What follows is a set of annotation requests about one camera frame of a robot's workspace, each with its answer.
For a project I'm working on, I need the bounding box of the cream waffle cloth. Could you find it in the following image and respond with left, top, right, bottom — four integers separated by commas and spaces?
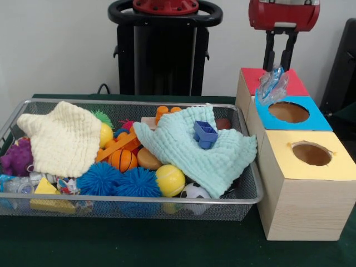
16, 100, 103, 179

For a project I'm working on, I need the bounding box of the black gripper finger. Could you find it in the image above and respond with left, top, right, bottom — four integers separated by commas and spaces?
263, 28, 278, 72
280, 29, 299, 70

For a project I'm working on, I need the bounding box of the dark green table cloth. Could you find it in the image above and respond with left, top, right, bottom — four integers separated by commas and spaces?
0, 93, 356, 267
327, 110, 356, 140

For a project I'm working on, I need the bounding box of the mint green waffle cloth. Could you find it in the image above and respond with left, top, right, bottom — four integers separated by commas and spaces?
132, 103, 259, 199

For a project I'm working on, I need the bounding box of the small orange basketball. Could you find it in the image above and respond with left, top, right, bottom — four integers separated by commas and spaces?
107, 149, 139, 174

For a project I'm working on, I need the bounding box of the small black-white soccer ball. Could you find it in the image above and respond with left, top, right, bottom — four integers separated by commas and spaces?
180, 182, 212, 216

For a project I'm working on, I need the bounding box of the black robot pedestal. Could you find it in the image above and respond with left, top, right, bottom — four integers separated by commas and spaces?
107, 0, 224, 97

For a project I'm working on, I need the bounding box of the yellow wedge block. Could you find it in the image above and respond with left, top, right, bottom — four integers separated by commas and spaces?
29, 177, 76, 214

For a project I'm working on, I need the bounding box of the yellow tennis ball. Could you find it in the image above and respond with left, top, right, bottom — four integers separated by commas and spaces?
155, 164, 186, 197

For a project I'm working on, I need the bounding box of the blue plastic building block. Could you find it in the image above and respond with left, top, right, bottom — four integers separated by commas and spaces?
192, 120, 219, 150

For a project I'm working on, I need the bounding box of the silver wire mesh bin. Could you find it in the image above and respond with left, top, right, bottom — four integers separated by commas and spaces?
0, 97, 264, 222

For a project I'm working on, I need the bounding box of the purple knobbly rubber toy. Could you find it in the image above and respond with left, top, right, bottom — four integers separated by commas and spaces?
0, 137, 34, 177

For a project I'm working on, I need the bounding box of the blue spiky rubber ball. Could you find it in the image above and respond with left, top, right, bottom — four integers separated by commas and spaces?
113, 166, 162, 197
75, 162, 125, 196

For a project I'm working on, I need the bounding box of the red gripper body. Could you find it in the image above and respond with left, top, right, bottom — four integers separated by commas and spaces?
248, 0, 320, 32

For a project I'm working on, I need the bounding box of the clear packet with blue print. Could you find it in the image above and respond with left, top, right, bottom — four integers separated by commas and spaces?
0, 174, 34, 195

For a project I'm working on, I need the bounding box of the black upright panel stand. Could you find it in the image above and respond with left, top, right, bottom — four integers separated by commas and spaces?
319, 18, 356, 117

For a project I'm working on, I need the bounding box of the wooden box with three holes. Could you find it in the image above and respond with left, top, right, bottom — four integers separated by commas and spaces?
235, 67, 356, 241

